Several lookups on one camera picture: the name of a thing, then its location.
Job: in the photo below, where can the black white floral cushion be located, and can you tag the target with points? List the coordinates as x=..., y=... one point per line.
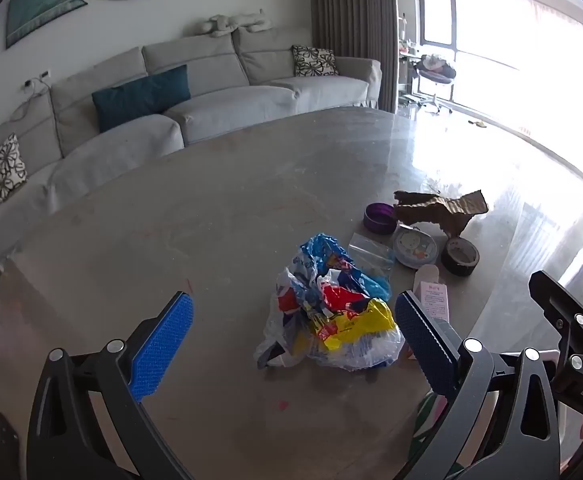
x=4, y=172
x=314, y=61

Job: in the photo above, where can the green striped packet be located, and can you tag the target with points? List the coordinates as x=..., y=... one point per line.
x=429, y=420

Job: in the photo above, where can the colourful plastic bag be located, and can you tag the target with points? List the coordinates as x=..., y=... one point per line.
x=336, y=310

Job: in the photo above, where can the yellow slippers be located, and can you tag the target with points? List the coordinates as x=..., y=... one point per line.
x=476, y=124

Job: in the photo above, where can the swivel chair with clothes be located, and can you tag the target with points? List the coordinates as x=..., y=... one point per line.
x=434, y=72

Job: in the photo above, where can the white side desk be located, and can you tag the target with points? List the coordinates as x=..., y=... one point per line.
x=407, y=60

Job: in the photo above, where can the curved-edge blue wall picture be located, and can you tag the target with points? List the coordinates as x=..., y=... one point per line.
x=41, y=5

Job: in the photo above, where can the brown grey curtain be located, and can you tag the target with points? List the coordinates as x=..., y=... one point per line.
x=351, y=20

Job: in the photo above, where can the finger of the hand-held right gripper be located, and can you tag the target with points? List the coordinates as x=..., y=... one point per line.
x=556, y=300

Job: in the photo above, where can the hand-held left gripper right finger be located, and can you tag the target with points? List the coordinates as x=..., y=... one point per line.
x=421, y=340

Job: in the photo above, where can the small clear zip bag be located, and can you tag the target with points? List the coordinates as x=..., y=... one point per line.
x=369, y=252

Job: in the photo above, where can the purple round bowl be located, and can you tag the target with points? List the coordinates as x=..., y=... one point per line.
x=377, y=220

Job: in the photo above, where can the round grey tin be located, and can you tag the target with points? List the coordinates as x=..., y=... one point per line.
x=414, y=250

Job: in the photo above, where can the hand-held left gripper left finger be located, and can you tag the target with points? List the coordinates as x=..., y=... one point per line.
x=164, y=340

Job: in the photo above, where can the light grey sofa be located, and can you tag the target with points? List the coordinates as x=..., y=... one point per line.
x=221, y=95

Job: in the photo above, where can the large balcony window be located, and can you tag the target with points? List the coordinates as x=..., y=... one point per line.
x=496, y=35

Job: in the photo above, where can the black tape roll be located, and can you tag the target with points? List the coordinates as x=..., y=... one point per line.
x=451, y=265

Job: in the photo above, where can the crumpled brown cardboard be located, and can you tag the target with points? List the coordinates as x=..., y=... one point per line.
x=446, y=210

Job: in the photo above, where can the beige plush toy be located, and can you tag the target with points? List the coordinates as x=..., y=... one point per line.
x=231, y=22

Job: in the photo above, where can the teal cushion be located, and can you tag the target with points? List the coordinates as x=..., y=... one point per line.
x=141, y=97

